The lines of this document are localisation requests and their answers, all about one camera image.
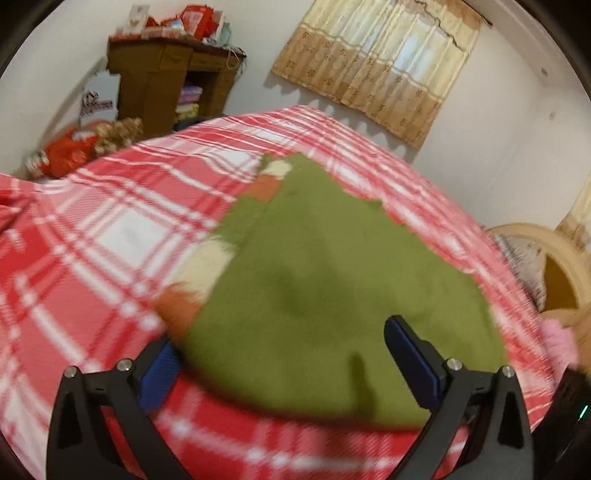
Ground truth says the red plastic bag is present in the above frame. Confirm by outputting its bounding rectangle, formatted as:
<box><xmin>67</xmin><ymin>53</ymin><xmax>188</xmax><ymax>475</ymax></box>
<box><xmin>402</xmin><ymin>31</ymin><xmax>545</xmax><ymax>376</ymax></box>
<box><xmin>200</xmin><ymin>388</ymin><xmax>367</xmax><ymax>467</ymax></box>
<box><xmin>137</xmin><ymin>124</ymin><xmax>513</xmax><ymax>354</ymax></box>
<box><xmin>25</xmin><ymin>127</ymin><xmax>100</xmax><ymax>178</ymax></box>

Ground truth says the beige patterned long curtain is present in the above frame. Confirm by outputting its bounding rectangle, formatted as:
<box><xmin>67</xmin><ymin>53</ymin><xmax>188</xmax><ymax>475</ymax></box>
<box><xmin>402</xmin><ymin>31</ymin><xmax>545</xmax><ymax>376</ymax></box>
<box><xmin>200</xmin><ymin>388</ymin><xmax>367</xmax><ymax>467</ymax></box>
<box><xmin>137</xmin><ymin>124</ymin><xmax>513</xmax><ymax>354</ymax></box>
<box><xmin>554</xmin><ymin>185</ymin><xmax>591</xmax><ymax>250</ymax></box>

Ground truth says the stack of folded cloths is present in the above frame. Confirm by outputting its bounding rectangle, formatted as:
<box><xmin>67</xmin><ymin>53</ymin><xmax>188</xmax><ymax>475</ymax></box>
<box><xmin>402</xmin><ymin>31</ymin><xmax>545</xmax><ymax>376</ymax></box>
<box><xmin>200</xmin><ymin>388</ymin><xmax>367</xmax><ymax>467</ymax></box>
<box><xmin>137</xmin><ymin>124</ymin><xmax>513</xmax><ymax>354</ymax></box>
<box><xmin>174</xmin><ymin>85</ymin><xmax>203</xmax><ymax>123</ymax></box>

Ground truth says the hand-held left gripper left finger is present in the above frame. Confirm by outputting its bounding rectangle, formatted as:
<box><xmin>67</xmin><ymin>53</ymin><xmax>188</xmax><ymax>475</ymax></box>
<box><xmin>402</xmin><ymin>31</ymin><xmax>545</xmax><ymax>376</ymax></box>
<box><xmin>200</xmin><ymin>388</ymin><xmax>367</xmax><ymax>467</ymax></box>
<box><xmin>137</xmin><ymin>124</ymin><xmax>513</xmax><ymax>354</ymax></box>
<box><xmin>45</xmin><ymin>339</ymin><xmax>192</xmax><ymax>480</ymax></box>

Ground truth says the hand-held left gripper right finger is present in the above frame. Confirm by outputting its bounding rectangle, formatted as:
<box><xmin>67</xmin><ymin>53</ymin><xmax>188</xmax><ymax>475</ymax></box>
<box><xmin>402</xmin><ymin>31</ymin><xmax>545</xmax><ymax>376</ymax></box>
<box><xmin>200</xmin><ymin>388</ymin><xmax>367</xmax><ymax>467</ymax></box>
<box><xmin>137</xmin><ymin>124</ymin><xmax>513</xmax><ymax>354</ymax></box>
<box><xmin>385</xmin><ymin>315</ymin><xmax>536</xmax><ymax>480</ymax></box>

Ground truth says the red and white small box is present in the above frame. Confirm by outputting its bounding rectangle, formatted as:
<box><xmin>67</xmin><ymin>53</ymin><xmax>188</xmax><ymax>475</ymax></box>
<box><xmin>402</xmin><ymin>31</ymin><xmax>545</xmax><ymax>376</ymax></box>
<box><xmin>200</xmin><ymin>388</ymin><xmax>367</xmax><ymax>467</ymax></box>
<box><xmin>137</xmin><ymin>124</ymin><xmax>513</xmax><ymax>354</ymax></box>
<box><xmin>143</xmin><ymin>16</ymin><xmax>185</xmax><ymax>40</ymax></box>

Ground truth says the white paper bag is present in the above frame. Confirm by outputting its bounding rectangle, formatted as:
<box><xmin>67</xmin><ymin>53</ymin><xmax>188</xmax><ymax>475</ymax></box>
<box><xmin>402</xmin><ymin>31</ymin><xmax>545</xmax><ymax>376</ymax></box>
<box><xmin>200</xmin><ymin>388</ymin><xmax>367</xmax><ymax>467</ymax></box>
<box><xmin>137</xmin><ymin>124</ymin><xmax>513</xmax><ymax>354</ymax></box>
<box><xmin>79</xmin><ymin>74</ymin><xmax>121</xmax><ymax>125</ymax></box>

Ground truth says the beige patterned window curtain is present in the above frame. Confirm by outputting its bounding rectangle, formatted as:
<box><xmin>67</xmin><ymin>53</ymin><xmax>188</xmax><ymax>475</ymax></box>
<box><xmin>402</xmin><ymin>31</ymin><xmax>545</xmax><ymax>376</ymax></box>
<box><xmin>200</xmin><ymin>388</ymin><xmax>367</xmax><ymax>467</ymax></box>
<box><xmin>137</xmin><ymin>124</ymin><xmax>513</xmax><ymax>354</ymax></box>
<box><xmin>271</xmin><ymin>0</ymin><xmax>483</xmax><ymax>149</ymax></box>

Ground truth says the pink quilt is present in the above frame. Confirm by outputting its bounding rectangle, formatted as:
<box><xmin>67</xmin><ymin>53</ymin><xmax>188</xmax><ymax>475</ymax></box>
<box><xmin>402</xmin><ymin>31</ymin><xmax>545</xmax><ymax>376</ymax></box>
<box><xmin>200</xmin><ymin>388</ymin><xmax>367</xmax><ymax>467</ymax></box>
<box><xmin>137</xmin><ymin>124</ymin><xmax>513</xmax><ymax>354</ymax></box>
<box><xmin>540</xmin><ymin>320</ymin><xmax>580</xmax><ymax>372</ymax></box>

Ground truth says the green orange cream striped sweater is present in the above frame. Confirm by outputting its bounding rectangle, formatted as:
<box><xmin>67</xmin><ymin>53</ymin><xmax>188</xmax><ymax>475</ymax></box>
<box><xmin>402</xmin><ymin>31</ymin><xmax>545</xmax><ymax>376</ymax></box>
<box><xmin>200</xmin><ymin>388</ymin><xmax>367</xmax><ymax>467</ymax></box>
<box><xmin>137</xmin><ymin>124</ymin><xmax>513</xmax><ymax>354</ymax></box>
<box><xmin>154</xmin><ymin>152</ymin><xmax>509</xmax><ymax>432</ymax></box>

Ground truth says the brown wooden desk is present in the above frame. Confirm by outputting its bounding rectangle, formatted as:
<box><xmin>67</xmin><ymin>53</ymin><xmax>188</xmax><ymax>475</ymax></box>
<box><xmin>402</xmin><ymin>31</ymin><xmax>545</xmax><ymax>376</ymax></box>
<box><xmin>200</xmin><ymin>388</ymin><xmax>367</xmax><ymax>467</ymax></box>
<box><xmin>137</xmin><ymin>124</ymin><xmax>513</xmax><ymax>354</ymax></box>
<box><xmin>107</xmin><ymin>36</ymin><xmax>247</xmax><ymax>139</ymax></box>

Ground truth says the cream wooden headboard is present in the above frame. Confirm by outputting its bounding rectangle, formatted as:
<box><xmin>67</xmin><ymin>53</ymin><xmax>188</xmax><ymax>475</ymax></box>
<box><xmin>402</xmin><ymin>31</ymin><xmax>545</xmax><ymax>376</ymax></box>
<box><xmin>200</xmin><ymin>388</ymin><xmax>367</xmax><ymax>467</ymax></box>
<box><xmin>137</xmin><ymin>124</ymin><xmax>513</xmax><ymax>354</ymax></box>
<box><xmin>487</xmin><ymin>223</ymin><xmax>591</xmax><ymax>324</ymax></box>

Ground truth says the red plaid bed sheet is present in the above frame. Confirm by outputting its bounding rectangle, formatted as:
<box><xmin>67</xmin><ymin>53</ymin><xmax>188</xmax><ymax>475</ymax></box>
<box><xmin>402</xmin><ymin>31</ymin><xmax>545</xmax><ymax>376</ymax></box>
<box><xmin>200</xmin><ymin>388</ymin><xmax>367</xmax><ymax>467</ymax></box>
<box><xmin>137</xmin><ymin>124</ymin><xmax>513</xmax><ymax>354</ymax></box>
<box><xmin>0</xmin><ymin>105</ymin><xmax>559</xmax><ymax>480</ymax></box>

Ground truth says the white card box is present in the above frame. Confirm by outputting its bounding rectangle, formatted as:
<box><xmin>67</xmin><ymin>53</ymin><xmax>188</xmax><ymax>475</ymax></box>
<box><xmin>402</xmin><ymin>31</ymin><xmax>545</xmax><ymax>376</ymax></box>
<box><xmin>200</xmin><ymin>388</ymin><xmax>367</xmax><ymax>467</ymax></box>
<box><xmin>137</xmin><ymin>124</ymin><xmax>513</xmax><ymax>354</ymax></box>
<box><xmin>122</xmin><ymin>4</ymin><xmax>148</xmax><ymax>35</ymax></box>

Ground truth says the grey floral pillow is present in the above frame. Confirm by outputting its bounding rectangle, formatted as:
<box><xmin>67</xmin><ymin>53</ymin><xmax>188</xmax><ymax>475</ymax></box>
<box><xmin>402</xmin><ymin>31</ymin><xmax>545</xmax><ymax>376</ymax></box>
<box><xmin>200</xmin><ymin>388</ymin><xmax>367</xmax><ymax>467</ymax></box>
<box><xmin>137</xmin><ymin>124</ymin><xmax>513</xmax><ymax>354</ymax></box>
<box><xmin>492</xmin><ymin>234</ymin><xmax>548</xmax><ymax>310</ymax></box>

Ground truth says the brown floral bag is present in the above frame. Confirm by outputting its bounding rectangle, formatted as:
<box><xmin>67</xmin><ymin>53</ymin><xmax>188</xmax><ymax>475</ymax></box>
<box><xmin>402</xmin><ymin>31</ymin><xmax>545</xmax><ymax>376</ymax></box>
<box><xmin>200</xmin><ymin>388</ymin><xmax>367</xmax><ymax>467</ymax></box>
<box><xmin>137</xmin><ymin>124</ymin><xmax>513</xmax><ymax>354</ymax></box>
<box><xmin>95</xmin><ymin>117</ymin><xmax>144</xmax><ymax>153</ymax></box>

